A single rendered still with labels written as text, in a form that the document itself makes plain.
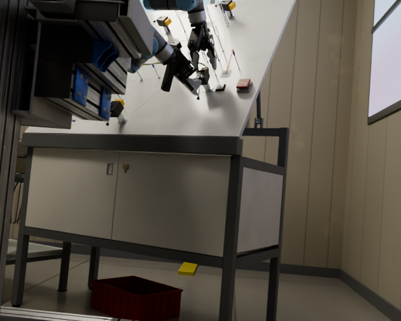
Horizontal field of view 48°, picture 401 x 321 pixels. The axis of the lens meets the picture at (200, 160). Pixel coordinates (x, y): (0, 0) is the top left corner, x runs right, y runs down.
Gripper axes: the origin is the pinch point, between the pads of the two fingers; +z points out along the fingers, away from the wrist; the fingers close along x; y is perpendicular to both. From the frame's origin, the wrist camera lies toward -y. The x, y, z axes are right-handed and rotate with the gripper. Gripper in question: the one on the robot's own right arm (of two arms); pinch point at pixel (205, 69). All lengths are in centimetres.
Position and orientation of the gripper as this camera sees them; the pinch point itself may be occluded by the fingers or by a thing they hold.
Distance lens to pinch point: 203.9
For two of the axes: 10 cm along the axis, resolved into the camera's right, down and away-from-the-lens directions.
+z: 2.0, 9.2, 3.5
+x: -9.1, 0.4, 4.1
